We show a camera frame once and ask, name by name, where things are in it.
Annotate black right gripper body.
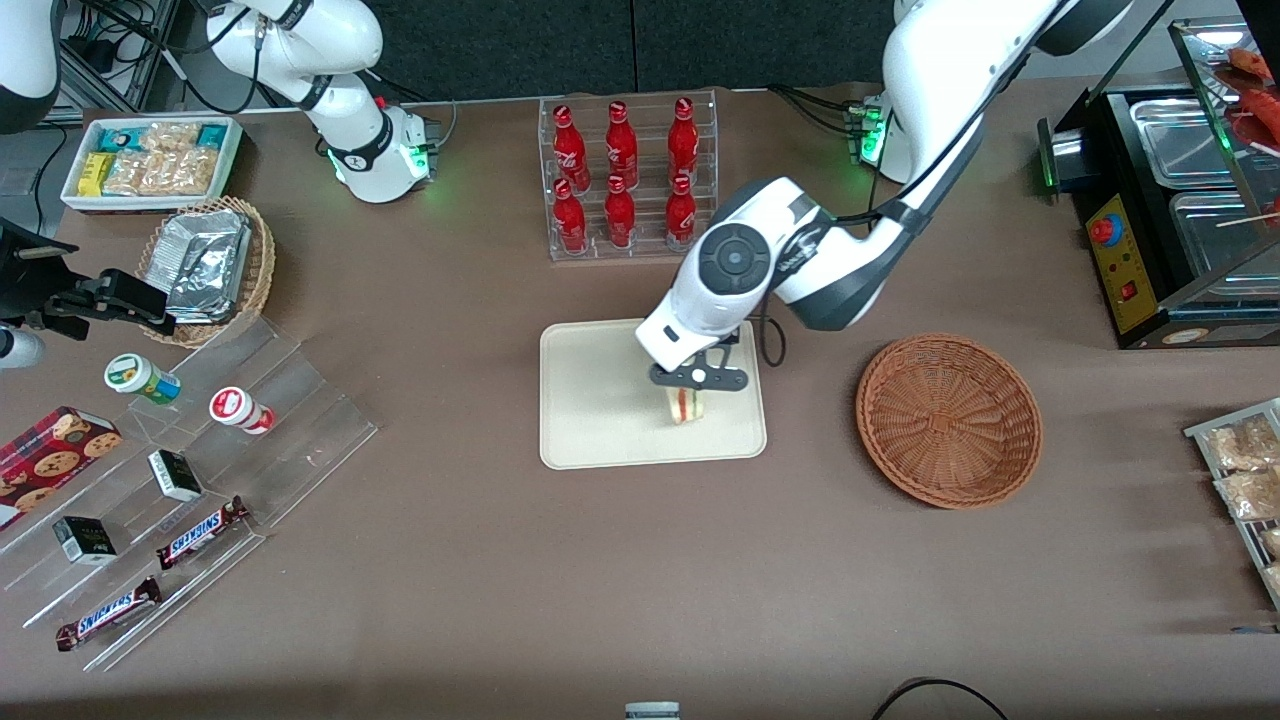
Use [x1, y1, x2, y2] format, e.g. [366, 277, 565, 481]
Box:
[0, 218, 79, 337]

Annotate triangular sandwich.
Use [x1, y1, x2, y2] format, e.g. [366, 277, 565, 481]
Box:
[660, 385, 708, 427]

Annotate cream plastic tray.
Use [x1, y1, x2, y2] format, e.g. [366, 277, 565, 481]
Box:
[539, 312, 768, 471]

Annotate oval light wicker basket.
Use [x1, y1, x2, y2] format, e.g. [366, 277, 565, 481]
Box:
[135, 196, 277, 349]

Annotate round brown wicker basket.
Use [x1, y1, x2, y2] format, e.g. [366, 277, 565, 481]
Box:
[855, 332, 1044, 511]

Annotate silver foil packet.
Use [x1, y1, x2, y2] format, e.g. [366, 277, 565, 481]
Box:
[158, 209, 252, 253]
[163, 240, 248, 324]

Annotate green lid white cup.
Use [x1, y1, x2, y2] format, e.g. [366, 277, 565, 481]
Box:
[104, 353, 183, 406]

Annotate clear acrylic bottle rack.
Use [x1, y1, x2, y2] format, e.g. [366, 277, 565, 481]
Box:
[538, 90, 719, 263]

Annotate white rectangular snack bin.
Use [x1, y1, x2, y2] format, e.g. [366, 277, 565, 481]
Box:
[60, 117, 244, 214]

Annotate red cola bottle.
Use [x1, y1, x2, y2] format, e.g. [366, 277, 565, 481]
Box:
[553, 178, 588, 254]
[605, 100, 639, 191]
[667, 97, 700, 188]
[552, 104, 591, 193]
[665, 174, 698, 251]
[604, 174, 637, 249]

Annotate clear nut snack bag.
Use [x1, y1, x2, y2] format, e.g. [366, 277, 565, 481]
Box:
[104, 150, 161, 197]
[140, 121, 202, 154]
[155, 147, 220, 197]

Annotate red cookie box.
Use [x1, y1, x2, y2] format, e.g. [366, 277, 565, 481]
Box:
[0, 405, 123, 532]

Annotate red lid white cup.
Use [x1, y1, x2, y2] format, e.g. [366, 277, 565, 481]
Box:
[209, 386, 276, 436]

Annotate small black box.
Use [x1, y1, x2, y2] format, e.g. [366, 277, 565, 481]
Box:
[148, 449, 204, 503]
[52, 516, 118, 567]

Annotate clear acrylic stepped stand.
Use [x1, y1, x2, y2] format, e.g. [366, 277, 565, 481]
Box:
[0, 315, 379, 673]

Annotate Snickers chocolate bar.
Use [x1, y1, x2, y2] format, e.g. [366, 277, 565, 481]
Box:
[55, 576, 163, 653]
[156, 496, 251, 571]

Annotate black glass food warmer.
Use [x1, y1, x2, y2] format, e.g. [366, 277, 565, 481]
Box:
[1036, 0, 1280, 351]

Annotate red sausages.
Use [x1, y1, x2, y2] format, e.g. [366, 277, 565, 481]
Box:
[1215, 47, 1280, 153]

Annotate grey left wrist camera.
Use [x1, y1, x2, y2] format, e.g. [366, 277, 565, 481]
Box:
[648, 344, 752, 394]

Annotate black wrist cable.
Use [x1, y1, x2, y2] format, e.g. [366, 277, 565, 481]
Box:
[754, 308, 788, 367]

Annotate black base cable bundle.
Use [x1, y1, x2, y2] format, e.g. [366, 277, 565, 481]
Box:
[768, 84, 873, 138]

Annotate black floor cable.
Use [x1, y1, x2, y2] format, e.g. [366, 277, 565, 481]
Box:
[870, 677, 1011, 720]

